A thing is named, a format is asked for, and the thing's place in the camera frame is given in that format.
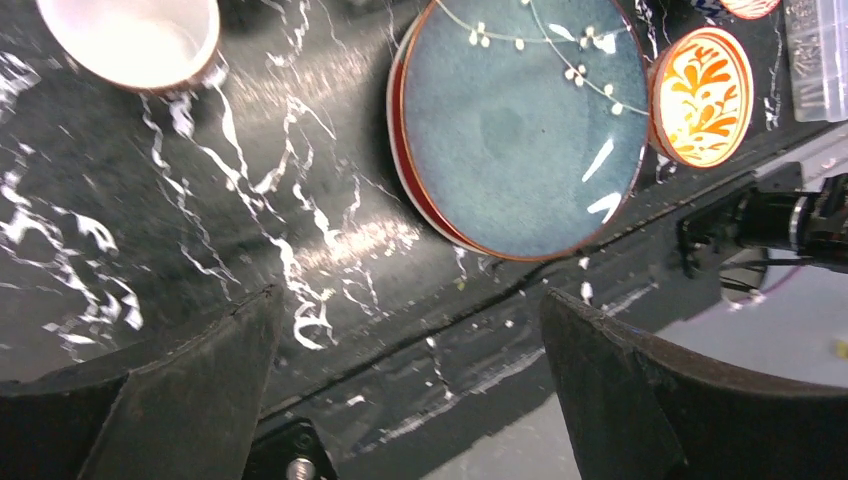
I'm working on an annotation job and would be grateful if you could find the small brown cup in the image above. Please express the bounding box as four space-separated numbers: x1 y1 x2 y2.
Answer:
36 0 222 92

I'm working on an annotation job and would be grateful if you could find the orange floral pattern bowl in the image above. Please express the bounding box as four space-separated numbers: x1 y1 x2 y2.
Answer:
648 27 754 169

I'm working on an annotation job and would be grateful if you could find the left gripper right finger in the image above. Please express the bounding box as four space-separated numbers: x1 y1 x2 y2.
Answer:
540 289 847 479

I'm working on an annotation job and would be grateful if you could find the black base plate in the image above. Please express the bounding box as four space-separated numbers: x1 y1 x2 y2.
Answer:
253 124 847 478

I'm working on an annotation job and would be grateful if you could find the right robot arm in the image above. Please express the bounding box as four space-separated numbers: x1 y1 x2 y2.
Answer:
677 163 847 278

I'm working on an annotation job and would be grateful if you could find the dark blue glazed plate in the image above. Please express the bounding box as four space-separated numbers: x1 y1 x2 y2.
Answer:
401 1 648 261

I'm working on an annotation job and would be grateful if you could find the red geometric pattern bowl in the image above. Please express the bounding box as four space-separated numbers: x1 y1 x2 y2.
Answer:
719 0 780 20

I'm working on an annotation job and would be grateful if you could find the red teal floral plate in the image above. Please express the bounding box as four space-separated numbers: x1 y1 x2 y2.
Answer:
386 17 485 254

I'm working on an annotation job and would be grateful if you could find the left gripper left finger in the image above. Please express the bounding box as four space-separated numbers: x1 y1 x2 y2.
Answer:
1 285 284 479

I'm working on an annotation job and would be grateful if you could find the clear plastic box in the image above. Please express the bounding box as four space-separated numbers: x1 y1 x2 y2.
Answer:
782 0 847 123

